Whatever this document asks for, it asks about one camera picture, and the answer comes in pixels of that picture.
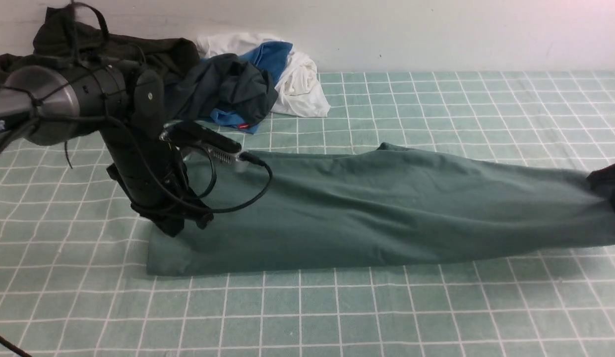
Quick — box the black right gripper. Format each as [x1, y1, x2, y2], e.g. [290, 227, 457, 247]
[586, 163, 615, 212]

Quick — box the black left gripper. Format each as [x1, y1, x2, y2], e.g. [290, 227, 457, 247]
[102, 124, 214, 237]

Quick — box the green long-sleeve shirt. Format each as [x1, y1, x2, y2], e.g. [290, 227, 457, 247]
[146, 143, 615, 277]

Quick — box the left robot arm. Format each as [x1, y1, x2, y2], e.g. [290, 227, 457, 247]
[0, 60, 214, 237]

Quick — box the dark grey crumpled garment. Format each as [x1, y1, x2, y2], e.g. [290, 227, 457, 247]
[165, 54, 278, 128]

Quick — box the green checkered tablecloth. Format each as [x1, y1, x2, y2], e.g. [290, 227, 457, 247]
[0, 71, 615, 357]

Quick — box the dark olive crumpled garment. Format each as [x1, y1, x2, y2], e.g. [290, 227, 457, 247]
[0, 5, 200, 86]

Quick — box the blue crumpled garment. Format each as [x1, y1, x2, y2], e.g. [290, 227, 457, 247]
[208, 41, 293, 134]

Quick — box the white crumpled garment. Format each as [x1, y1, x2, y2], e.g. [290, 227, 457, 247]
[196, 32, 331, 118]

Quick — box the black camera cable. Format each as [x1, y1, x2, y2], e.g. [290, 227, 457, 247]
[129, 151, 274, 215]

